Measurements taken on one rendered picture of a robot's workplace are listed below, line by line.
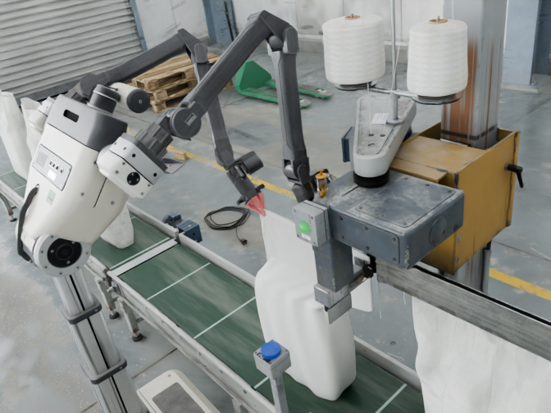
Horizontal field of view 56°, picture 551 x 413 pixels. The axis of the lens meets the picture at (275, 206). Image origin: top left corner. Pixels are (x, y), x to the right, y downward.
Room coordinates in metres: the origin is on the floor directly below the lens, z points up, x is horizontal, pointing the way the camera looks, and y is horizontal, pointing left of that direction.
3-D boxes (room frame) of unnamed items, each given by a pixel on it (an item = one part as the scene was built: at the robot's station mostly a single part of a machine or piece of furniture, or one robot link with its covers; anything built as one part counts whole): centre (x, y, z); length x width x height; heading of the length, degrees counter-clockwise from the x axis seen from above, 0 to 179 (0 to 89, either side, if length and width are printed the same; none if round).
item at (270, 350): (1.14, 0.08, 0.84); 0.06 x 0.06 x 0.02
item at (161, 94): (7.09, 1.03, 0.22); 1.21 x 0.84 x 0.14; 128
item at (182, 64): (7.05, 1.05, 0.36); 1.20 x 0.82 x 0.14; 124
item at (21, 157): (3.94, 1.90, 0.74); 0.47 x 0.20 x 0.72; 40
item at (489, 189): (1.33, -0.51, 1.18); 0.34 x 0.25 x 0.31; 128
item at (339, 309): (1.13, -0.12, 0.98); 0.09 x 0.05 x 0.05; 128
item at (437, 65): (1.23, -0.44, 1.61); 0.15 x 0.14 x 0.17; 38
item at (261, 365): (1.14, 0.08, 0.81); 0.08 x 0.08 x 0.06; 38
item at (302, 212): (1.09, -0.08, 1.29); 0.08 x 0.05 x 0.09; 38
